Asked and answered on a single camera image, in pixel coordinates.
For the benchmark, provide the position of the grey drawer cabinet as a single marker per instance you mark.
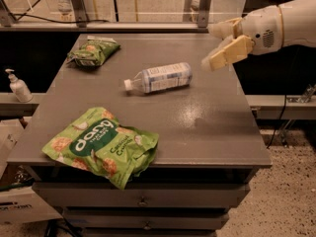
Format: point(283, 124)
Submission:
point(207, 133)

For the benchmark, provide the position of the grey metal railing frame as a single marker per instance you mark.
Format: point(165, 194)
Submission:
point(115, 15)

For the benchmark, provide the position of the white pump dispenser bottle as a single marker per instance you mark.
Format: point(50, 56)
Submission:
point(19, 87)

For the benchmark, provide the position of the top grey drawer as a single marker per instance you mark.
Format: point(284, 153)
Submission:
point(142, 195)

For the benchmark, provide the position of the small green chips bag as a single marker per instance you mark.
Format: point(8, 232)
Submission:
point(94, 52)

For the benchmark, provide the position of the clear blue plastic water bottle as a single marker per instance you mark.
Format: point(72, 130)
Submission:
point(160, 78)

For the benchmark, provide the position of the large green Dang chips bag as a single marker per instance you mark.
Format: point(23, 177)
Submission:
point(96, 142)

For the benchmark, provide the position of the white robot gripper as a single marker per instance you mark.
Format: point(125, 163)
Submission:
point(262, 29)

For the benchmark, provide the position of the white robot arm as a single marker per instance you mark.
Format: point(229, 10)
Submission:
point(298, 23)

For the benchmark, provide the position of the white cardboard box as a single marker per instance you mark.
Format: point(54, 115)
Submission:
point(18, 202)

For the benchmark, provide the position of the grey drawer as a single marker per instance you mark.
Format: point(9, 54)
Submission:
point(142, 195)
point(147, 219)

